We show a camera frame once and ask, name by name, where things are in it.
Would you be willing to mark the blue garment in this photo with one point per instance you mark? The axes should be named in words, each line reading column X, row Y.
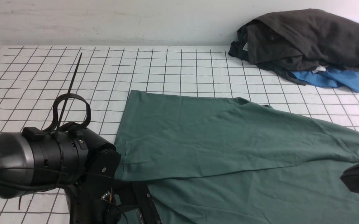
column 330, row 77

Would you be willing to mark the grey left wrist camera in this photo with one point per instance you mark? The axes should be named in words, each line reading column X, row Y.
column 136, row 196

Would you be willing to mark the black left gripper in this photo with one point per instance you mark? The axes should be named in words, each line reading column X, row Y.
column 89, row 202

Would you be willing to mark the white grid tablecloth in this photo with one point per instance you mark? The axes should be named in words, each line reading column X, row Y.
column 31, row 77

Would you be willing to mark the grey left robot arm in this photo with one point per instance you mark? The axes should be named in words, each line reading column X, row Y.
column 81, row 163

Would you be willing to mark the dark brown garment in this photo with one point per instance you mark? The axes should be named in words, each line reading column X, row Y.
column 303, row 40

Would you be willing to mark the green long-sleeved shirt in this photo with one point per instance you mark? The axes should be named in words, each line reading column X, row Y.
column 231, row 161

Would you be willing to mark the dark green garment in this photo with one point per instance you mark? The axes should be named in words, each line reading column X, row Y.
column 236, row 50

